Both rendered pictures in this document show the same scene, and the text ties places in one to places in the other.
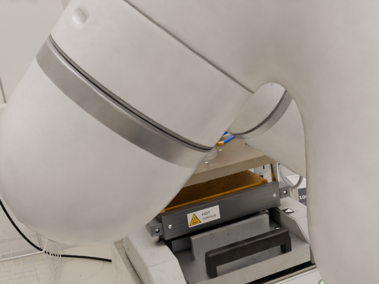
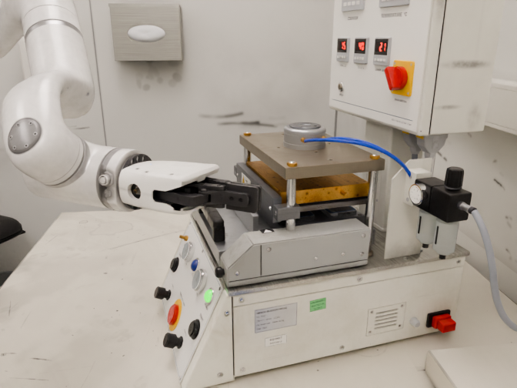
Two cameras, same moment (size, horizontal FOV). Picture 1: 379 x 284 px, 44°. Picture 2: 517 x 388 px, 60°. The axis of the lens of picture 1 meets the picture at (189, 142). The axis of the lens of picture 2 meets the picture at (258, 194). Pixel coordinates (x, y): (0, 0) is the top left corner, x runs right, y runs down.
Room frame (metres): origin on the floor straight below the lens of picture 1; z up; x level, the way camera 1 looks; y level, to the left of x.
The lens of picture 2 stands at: (0.79, -0.84, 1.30)
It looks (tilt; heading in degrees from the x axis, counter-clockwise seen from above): 19 degrees down; 91
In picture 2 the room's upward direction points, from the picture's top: straight up
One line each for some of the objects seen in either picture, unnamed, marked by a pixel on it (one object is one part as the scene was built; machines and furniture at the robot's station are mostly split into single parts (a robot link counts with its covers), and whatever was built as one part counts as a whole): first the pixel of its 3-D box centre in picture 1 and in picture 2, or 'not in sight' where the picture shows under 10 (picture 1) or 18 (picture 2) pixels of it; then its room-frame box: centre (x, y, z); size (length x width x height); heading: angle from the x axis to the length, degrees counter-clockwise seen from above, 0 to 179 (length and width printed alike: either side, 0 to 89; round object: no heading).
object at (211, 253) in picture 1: (249, 251); (210, 215); (0.68, -0.07, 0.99); 0.15 x 0.02 x 0.04; 109
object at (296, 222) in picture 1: (286, 218); (292, 251); (0.83, -0.17, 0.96); 0.26 x 0.05 x 0.07; 19
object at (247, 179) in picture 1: (203, 176); (305, 168); (0.86, -0.02, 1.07); 0.22 x 0.17 x 0.10; 109
